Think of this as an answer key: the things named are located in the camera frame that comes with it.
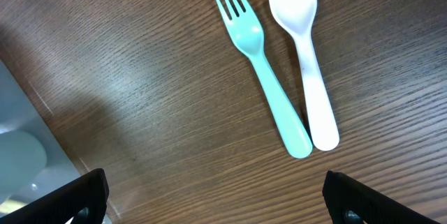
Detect clear plastic container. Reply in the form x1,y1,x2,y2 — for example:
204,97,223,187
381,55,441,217
0,59,112,224

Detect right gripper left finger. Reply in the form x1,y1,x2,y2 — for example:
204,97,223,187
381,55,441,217
1,168,109,224

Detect pink plastic spoon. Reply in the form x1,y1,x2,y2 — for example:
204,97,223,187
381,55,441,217
269,0,340,151

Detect green plastic cup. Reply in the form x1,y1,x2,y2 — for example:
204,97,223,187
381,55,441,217
1,130,47,200

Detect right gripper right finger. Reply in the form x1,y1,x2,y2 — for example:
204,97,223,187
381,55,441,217
322,170,436,224

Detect green plastic fork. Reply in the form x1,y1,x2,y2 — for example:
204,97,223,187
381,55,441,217
215,0,313,158

